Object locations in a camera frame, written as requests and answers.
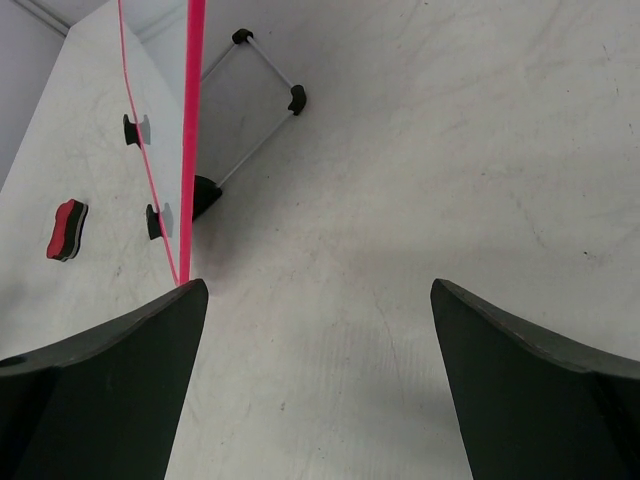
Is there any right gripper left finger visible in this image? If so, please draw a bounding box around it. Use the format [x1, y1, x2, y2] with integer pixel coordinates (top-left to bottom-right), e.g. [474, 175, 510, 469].
[1, 279, 208, 479]

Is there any red whiteboard eraser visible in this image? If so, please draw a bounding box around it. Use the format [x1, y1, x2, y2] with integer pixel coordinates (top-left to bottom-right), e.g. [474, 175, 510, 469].
[46, 199, 89, 262]

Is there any black whiteboard foot clip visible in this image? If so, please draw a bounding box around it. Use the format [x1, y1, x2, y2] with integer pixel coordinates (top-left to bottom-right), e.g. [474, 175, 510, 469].
[123, 114, 151, 148]

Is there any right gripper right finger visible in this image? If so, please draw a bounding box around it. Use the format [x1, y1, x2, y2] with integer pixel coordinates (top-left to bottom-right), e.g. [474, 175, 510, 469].
[431, 279, 639, 479]

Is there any wire whiteboard stand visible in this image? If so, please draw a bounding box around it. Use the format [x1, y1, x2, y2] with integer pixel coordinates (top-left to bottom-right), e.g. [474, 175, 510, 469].
[193, 28, 307, 218]

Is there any pink framed whiteboard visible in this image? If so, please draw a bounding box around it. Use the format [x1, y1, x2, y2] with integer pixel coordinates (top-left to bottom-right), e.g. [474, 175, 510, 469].
[117, 1, 206, 285]

